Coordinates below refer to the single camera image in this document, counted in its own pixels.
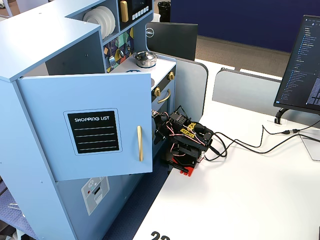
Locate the blue shopping list cabinet door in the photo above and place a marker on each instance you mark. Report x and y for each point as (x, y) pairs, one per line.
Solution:
(50, 100)

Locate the silver flat stand plate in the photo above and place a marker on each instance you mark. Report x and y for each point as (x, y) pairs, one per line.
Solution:
(312, 150)

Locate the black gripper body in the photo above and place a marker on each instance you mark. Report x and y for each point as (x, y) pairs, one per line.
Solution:
(159, 130)

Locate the gold stove knob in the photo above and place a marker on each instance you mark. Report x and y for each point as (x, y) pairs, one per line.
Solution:
(171, 76)
(157, 91)

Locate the white toy plate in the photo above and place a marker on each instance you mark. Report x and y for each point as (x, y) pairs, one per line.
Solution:
(113, 18)
(91, 22)
(106, 17)

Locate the steel toy ladle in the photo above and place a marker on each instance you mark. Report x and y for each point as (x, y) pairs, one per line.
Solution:
(121, 53)

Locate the dark blue partition panel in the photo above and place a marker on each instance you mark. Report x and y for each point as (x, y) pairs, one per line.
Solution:
(237, 20)

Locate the black Dell monitor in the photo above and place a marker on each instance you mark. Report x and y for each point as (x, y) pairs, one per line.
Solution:
(175, 40)

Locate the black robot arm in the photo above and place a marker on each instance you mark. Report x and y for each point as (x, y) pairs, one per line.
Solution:
(197, 130)

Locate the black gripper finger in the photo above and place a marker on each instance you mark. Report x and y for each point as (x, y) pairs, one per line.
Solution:
(157, 139)

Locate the steel toy spatula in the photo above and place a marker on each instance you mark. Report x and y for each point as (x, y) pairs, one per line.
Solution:
(111, 61)

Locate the blue toy kitchen unit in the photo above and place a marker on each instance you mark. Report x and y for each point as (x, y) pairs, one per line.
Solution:
(37, 37)

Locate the black trash bin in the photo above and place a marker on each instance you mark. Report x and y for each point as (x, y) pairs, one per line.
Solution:
(164, 11)

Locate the steel toy pot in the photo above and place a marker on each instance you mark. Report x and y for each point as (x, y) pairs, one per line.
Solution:
(144, 59)

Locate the blue oven door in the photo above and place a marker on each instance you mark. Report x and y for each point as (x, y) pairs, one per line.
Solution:
(163, 110)

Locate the black toy microwave door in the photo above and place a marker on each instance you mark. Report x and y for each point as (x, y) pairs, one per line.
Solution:
(140, 7)

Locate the robot arm base mount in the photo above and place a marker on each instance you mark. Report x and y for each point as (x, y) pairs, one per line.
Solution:
(190, 172)

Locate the lit computer monitor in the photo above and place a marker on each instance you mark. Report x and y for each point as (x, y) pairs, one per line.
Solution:
(302, 62)

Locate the gray desk divider panel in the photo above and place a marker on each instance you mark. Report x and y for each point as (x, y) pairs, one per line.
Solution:
(245, 92)
(192, 87)

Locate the blue ice dispenser door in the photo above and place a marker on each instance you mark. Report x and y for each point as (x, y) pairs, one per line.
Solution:
(95, 195)

